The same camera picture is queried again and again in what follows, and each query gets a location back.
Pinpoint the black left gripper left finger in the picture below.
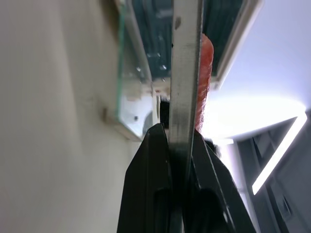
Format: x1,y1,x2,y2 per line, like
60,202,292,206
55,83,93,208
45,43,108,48
116,123,173,233

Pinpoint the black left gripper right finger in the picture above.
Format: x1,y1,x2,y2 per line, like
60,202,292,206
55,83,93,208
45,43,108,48
181,131,258,233

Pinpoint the silver metal strip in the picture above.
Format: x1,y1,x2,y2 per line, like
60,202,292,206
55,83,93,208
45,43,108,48
169,0,205,192

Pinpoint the glass toaster oven door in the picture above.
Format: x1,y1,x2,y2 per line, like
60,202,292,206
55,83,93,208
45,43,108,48
101,0,161,143

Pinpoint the long white ceiling light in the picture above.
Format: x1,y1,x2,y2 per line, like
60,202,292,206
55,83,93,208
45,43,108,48
251,116,308,196

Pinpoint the orange-red foam piece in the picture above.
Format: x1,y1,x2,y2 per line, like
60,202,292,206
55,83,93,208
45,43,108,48
195,33,215,133

